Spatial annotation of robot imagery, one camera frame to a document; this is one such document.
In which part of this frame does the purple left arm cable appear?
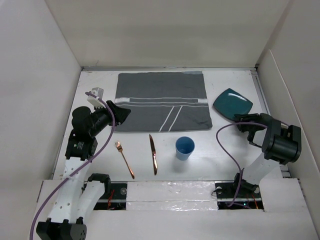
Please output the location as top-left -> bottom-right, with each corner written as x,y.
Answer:
29,91 -> 116,240

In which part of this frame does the teal square plate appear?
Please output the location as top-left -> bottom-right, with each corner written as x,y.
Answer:
213,88 -> 253,121

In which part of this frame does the copper knife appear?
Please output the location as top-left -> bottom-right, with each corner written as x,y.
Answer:
149,134 -> 158,176

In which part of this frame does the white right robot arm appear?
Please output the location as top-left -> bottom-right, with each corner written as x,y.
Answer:
231,113 -> 302,197

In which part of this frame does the copper fork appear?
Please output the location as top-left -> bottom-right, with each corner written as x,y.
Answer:
115,141 -> 135,180

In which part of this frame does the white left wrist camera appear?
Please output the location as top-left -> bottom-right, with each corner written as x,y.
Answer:
87,87 -> 104,108

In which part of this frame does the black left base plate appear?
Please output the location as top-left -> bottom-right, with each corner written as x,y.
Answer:
94,182 -> 128,211

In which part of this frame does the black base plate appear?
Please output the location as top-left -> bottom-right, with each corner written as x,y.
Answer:
211,181 -> 264,210
94,182 -> 128,211

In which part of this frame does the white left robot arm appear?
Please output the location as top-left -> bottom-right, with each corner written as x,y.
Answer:
32,100 -> 131,240

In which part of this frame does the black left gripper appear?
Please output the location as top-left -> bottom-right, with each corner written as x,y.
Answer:
88,100 -> 130,137

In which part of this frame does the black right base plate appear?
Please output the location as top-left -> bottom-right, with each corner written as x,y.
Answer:
211,181 -> 264,210

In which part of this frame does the blue plastic cup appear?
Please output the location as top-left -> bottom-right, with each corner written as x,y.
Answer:
175,136 -> 195,161

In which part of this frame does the grey striped placemat cloth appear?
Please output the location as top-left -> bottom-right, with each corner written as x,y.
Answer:
115,71 -> 213,133

